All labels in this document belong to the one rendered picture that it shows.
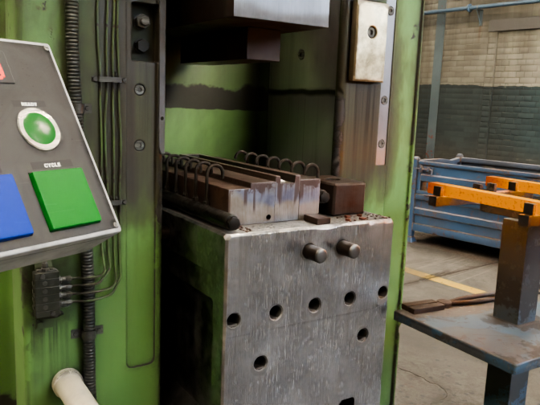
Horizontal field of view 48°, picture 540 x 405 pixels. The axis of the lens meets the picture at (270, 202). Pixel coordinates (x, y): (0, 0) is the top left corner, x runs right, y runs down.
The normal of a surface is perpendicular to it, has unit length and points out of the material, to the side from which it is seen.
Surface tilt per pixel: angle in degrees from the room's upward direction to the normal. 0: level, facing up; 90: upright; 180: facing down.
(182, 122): 90
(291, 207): 90
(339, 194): 90
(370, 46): 90
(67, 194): 60
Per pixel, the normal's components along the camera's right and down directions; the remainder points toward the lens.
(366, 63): 0.54, 0.16
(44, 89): 0.75, -0.39
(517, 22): -0.79, 0.07
